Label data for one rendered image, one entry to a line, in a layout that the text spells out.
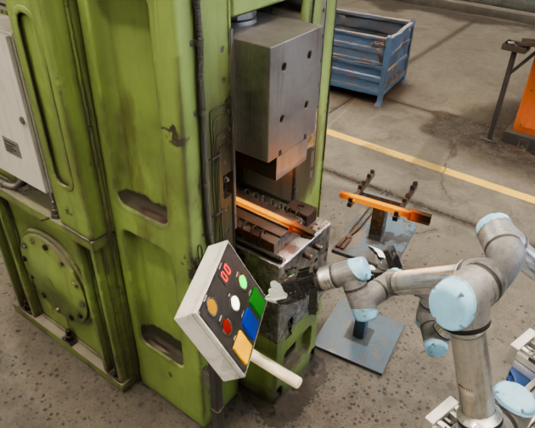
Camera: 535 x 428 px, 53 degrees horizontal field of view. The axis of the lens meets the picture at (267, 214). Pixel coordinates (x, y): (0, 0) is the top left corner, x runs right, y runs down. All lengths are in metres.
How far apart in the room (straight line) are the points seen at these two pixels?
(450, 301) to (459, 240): 2.63
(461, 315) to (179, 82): 0.99
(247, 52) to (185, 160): 0.39
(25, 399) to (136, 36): 1.93
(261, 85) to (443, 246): 2.41
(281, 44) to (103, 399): 1.94
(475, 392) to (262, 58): 1.11
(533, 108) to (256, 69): 3.89
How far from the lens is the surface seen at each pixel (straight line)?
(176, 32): 1.58
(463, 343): 1.44
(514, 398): 1.68
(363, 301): 1.66
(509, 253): 1.77
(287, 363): 2.76
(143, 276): 2.39
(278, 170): 1.92
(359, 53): 5.73
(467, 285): 1.36
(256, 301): 1.81
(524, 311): 3.59
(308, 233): 2.12
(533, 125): 5.41
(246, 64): 1.77
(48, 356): 3.18
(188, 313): 1.55
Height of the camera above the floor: 2.29
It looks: 35 degrees down
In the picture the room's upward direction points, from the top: 1 degrees clockwise
